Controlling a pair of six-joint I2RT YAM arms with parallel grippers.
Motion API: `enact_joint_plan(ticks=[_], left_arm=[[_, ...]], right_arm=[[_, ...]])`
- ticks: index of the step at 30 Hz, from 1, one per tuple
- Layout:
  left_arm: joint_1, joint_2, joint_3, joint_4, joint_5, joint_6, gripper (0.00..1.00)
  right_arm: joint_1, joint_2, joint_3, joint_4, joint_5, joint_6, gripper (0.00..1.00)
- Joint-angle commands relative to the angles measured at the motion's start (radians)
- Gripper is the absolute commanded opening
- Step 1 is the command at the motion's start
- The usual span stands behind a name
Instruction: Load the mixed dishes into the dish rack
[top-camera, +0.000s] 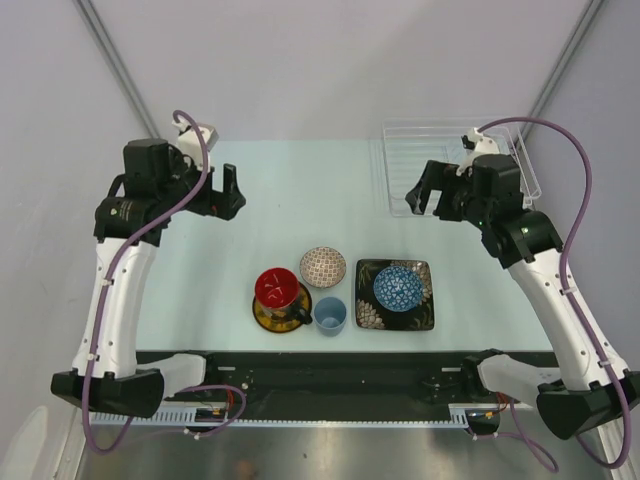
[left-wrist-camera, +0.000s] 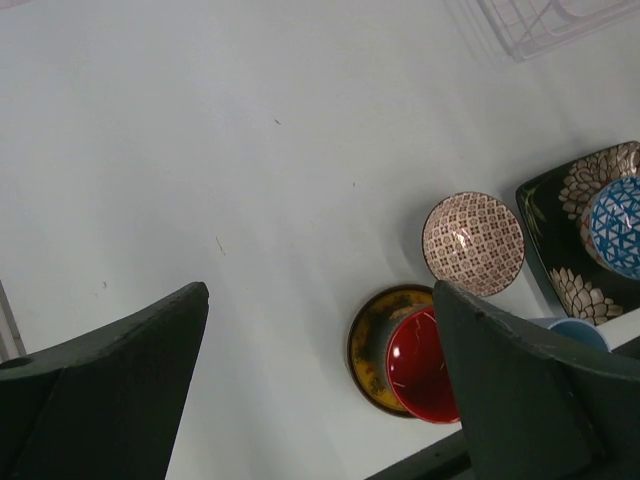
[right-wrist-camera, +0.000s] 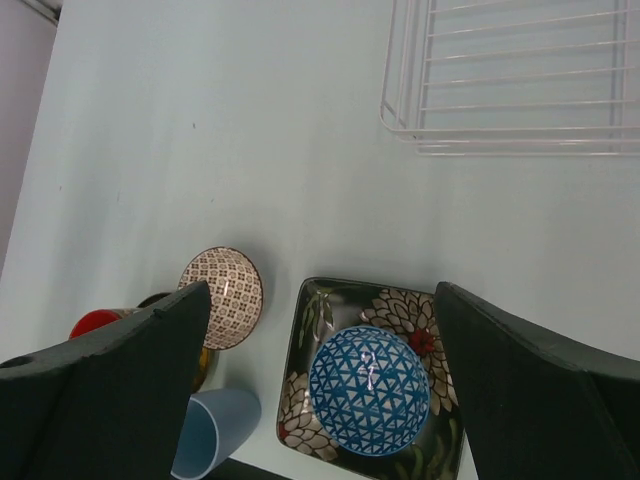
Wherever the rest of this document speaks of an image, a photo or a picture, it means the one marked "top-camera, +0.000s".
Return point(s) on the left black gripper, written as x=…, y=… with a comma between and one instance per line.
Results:
x=223, y=204

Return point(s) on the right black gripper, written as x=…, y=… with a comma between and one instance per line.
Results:
x=450, y=177

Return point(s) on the clear wire dish rack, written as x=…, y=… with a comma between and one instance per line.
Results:
x=409, y=143

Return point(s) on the blue patterned bowl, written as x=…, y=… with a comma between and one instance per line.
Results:
x=398, y=289

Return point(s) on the black skull mug red inside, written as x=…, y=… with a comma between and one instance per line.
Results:
x=282, y=298

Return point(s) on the brown patterned bowl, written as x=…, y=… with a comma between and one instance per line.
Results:
x=323, y=267

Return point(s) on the black floral square plate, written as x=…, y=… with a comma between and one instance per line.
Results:
x=369, y=314

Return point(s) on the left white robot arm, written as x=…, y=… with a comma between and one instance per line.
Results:
x=105, y=376

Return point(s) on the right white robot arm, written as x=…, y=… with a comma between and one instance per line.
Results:
x=578, y=395

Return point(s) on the yellow black round saucer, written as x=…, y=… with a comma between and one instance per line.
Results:
x=280, y=326

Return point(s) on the light blue cup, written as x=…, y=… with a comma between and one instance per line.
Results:
x=330, y=316

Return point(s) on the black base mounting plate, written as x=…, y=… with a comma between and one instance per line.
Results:
x=351, y=387

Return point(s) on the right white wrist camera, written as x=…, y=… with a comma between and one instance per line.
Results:
x=477, y=144

